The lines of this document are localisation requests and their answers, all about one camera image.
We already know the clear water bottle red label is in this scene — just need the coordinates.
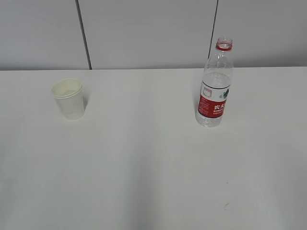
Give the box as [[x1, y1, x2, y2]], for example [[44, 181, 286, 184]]
[[196, 37, 234, 127]]

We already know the white paper cup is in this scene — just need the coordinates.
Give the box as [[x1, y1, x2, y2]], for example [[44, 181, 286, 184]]
[[51, 78, 85, 120]]

